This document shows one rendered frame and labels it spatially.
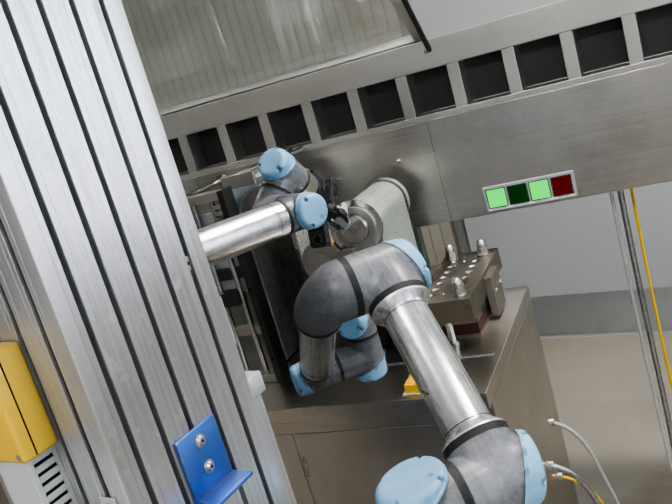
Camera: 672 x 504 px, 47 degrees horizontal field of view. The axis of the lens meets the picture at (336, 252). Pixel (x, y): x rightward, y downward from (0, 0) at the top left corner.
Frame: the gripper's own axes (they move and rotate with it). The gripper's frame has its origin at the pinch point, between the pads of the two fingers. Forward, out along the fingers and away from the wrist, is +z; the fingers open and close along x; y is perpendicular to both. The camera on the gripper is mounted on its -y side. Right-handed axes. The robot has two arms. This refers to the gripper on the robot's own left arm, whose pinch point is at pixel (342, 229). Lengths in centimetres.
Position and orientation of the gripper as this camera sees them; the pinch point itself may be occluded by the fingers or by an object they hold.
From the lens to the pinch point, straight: 195.8
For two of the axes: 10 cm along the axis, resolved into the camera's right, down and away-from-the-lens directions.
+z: 4.5, 3.5, 8.2
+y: 0.1, -9.2, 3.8
